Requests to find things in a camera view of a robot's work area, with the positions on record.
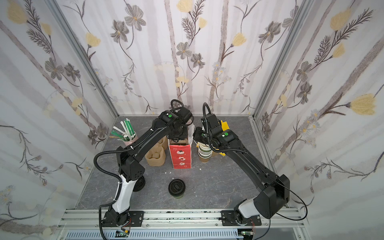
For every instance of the stack of paper cups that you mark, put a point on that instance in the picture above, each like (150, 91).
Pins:
(204, 152)

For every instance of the stack of black lids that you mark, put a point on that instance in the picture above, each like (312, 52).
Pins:
(139, 185)

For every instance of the yellow paper napkins stack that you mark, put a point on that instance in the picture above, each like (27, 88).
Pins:
(225, 127)

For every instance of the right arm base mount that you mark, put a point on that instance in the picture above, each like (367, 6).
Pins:
(232, 218)

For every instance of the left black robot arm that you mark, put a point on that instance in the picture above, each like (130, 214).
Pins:
(173, 123)

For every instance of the single brown pulp carrier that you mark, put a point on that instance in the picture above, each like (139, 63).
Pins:
(180, 142)

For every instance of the green and white straws bundle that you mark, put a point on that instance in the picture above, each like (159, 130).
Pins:
(127, 133)

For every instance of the pink metal bucket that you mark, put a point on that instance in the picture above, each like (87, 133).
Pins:
(130, 142)

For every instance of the green white paper cup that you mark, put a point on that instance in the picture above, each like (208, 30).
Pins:
(177, 196)

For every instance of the brown pulp cup carrier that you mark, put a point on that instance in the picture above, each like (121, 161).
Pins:
(156, 156)

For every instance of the red white paper bag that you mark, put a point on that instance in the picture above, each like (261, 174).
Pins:
(182, 155)

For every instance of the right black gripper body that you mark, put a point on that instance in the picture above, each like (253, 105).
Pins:
(199, 135)

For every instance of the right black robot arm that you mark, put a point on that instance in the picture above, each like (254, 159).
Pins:
(274, 190)

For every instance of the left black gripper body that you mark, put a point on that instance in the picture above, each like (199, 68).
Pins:
(179, 132)

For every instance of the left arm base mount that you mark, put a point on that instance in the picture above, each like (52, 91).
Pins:
(127, 218)

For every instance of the black plastic cup lid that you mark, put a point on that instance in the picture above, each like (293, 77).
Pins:
(177, 187)

